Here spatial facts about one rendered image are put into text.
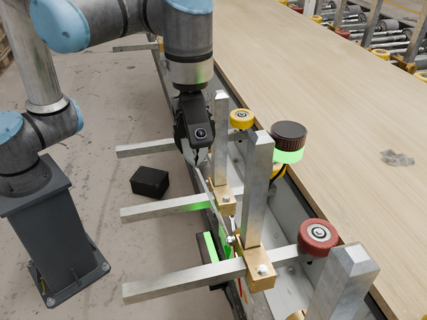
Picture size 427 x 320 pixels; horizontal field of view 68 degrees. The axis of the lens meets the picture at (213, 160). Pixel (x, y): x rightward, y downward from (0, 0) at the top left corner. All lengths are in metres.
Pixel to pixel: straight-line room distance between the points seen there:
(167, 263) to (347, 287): 1.43
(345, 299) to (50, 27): 0.55
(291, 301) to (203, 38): 0.69
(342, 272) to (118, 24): 0.50
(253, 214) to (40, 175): 0.94
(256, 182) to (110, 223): 1.49
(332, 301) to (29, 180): 1.15
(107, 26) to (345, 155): 0.68
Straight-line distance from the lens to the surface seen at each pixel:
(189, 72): 0.59
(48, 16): 0.58
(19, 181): 1.35
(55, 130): 1.32
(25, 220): 1.41
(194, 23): 0.56
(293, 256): 0.72
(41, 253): 1.54
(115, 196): 2.13
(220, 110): 0.75
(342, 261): 0.35
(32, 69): 1.22
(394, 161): 0.97
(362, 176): 0.90
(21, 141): 1.28
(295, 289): 0.96
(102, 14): 0.59
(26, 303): 1.84
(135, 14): 0.63
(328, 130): 1.04
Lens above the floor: 1.44
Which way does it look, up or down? 39 degrees down
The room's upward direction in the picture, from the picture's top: straight up
